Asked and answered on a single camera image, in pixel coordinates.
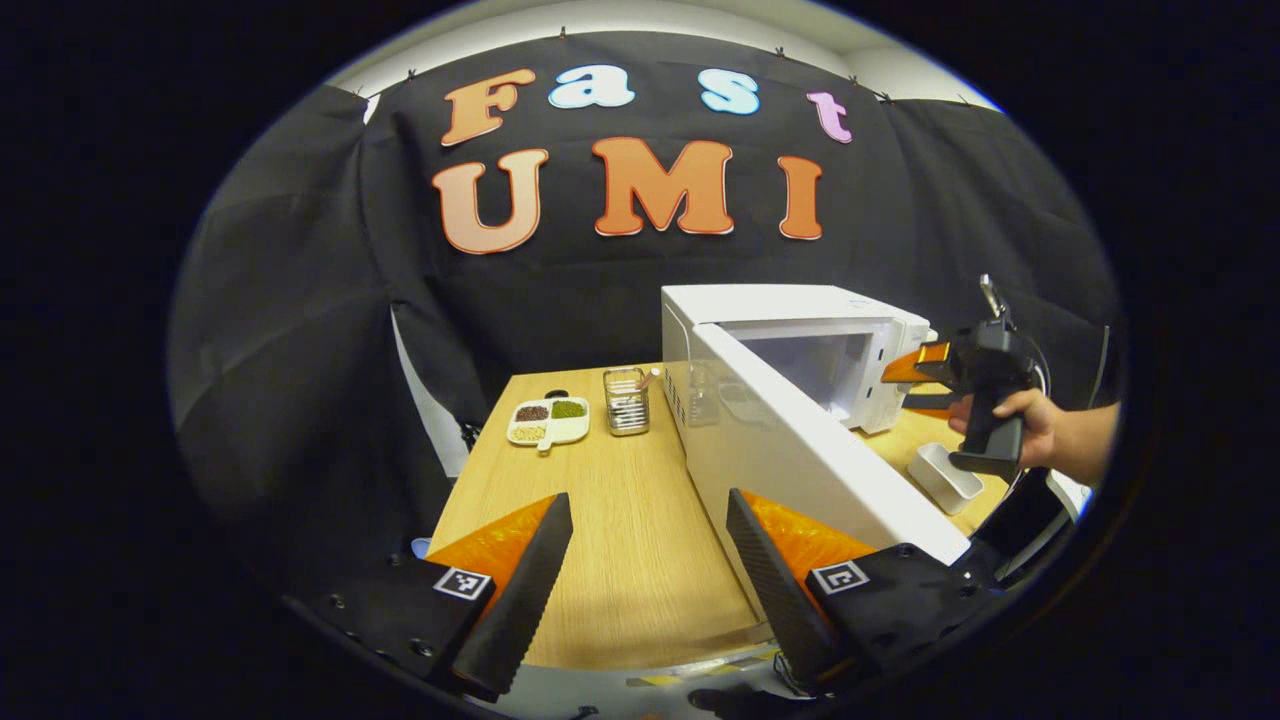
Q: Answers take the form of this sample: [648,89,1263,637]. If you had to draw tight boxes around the white rectangular tray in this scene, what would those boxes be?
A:
[907,443,985,516]

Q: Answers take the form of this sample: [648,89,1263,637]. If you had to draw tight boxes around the white microwave oven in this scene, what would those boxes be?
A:
[660,284,971,641]

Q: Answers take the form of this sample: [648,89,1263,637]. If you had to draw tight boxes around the white divided dish with grains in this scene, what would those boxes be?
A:
[506,396,591,453]

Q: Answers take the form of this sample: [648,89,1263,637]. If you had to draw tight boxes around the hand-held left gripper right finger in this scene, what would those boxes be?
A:
[725,488,1001,691]

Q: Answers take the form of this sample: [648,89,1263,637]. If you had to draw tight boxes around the clear glass holder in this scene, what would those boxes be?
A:
[603,367,653,437]

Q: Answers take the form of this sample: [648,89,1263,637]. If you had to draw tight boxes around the dark chair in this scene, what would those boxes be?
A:
[985,465,1081,581]

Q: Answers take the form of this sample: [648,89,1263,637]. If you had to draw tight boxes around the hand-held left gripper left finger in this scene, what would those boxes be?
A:
[285,492,575,701]

